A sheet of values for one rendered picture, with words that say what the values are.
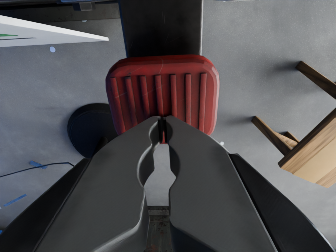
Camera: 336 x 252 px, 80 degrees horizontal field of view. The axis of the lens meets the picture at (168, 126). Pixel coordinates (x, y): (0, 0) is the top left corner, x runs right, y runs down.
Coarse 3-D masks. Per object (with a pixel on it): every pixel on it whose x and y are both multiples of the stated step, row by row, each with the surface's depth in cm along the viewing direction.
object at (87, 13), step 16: (0, 0) 21; (16, 0) 22; (32, 0) 25; (48, 0) 58; (64, 0) 19; (80, 0) 19; (96, 0) 20; (16, 16) 75; (32, 16) 75; (48, 16) 74; (64, 16) 74; (80, 16) 74; (96, 16) 74; (112, 16) 74
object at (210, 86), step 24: (120, 72) 12; (144, 72) 12; (168, 72) 12; (192, 72) 12; (216, 72) 12; (120, 96) 12; (144, 96) 12; (168, 96) 12; (192, 96) 12; (216, 96) 12; (120, 120) 13; (144, 120) 13; (192, 120) 13
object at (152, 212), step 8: (152, 208) 136; (160, 208) 136; (168, 208) 135; (152, 216) 137; (160, 216) 137; (168, 216) 137; (152, 224) 133; (160, 224) 133; (168, 224) 133; (152, 232) 128; (160, 232) 128; (168, 232) 128; (152, 240) 124; (160, 240) 124; (168, 240) 124; (152, 248) 120; (160, 248) 120; (168, 248) 120
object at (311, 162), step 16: (304, 64) 82; (320, 80) 73; (320, 128) 64; (288, 144) 92; (304, 144) 68; (320, 144) 67; (288, 160) 71; (304, 160) 71; (320, 160) 70; (304, 176) 75; (320, 176) 75
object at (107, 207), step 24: (120, 144) 9; (144, 144) 9; (96, 168) 8; (120, 168) 8; (144, 168) 9; (72, 192) 7; (96, 192) 7; (120, 192) 7; (144, 192) 7; (72, 216) 6; (96, 216) 6; (120, 216) 6; (144, 216) 7; (48, 240) 6; (72, 240) 6; (96, 240) 5; (120, 240) 6; (144, 240) 7
